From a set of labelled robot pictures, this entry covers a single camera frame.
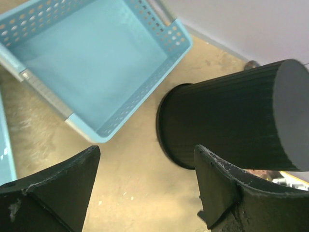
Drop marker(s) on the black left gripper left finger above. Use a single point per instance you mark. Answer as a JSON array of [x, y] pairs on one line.
[[55, 199]]

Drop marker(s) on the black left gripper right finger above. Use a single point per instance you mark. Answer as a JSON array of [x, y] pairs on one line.
[[235, 200]]

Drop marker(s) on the light blue perforated basket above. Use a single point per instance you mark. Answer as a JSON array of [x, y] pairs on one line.
[[7, 165]]

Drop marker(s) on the large black ribbed bin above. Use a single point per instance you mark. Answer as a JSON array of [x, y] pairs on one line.
[[255, 119]]

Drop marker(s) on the blue basket nested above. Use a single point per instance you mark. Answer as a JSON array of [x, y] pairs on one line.
[[102, 58]]

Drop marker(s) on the pink perforated basket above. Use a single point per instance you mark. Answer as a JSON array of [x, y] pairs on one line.
[[267, 175]]

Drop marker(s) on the small whiteboard yellow frame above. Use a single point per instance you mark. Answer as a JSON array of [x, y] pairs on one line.
[[296, 177]]

